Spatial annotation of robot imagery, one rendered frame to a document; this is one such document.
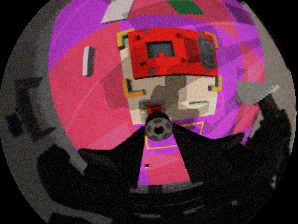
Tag green flat rectangle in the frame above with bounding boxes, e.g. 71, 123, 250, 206
168, 0, 205, 15

